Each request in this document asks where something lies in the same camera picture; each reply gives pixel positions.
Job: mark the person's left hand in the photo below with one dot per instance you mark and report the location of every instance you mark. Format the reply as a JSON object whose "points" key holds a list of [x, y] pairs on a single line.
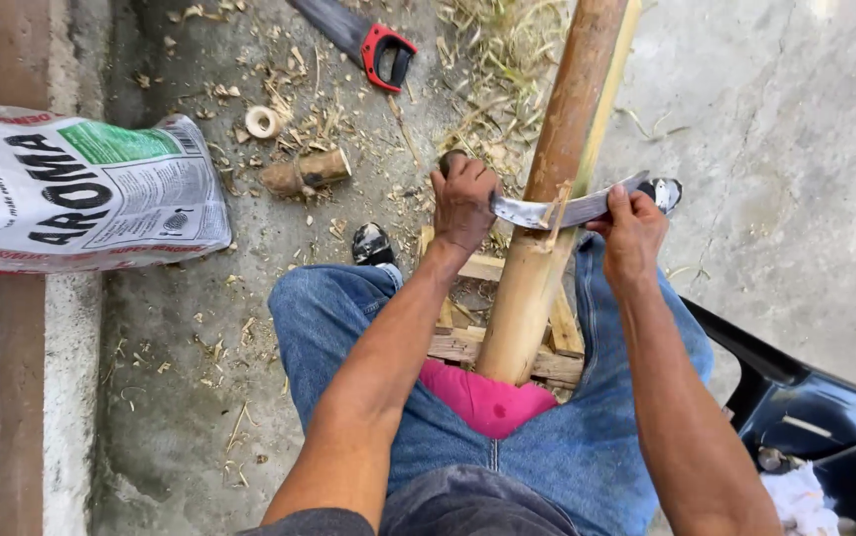
{"points": [[462, 208]]}

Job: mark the person's right hand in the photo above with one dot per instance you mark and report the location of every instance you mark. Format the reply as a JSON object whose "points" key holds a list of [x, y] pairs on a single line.
{"points": [[632, 234]]}

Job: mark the person's left fingers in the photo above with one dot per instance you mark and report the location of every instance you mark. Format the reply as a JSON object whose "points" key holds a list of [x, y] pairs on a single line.
{"points": [[472, 175]]}

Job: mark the person's right fingers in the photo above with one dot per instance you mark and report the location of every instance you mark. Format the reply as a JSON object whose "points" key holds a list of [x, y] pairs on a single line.
{"points": [[616, 208]]}

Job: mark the curved steel knife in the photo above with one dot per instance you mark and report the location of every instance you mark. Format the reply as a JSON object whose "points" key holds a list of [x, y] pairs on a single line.
{"points": [[569, 210]]}

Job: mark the person's right sandal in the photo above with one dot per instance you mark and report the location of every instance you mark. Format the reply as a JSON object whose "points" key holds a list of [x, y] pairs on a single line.
{"points": [[664, 192]]}

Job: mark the person's sandal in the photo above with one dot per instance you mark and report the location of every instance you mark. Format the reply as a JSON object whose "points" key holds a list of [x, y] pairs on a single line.
{"points": [[664, 192], [372, 244]]}

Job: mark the long bamboo pole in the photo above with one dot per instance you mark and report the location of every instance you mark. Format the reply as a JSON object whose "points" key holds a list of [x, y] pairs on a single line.
{"points": [[554, 201]]}

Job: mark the heap of bamboo shavings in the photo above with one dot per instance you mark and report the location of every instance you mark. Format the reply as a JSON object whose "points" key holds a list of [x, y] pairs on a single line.
{"points": [[498, 74]]}

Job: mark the person's left sandal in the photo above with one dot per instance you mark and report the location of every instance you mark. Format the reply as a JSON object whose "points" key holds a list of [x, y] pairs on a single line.
{"points": [[372, 244]]}

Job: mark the wooden slat stool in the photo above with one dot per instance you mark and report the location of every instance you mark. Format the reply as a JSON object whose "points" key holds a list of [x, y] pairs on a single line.
{"points": [[487, 327]]}

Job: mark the short bamboo offcut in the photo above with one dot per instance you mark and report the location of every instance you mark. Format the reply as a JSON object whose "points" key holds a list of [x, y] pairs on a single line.
{"points": [[307, 173]]}

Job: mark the pink cloth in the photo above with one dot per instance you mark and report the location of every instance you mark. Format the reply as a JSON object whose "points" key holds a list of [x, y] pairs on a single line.
{"points": [[487, 402]]}

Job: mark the person's blue jeans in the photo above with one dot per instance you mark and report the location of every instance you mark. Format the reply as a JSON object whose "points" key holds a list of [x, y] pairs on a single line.
{"points": [[547, 447]]}

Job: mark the black plastic chair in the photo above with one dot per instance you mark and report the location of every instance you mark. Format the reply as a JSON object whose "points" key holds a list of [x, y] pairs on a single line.
{"points": [[815, 424]]}

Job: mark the person's grey shirt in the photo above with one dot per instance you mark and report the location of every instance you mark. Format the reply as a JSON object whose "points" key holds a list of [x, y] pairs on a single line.
{"points": [[428, 510]]}

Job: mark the white rag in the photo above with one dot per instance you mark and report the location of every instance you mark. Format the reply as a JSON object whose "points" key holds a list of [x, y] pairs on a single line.
{"points": [[800, 499]]}

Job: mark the white printed sack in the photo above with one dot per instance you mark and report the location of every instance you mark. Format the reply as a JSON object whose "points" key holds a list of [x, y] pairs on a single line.
{"points": [[78, 190]]}

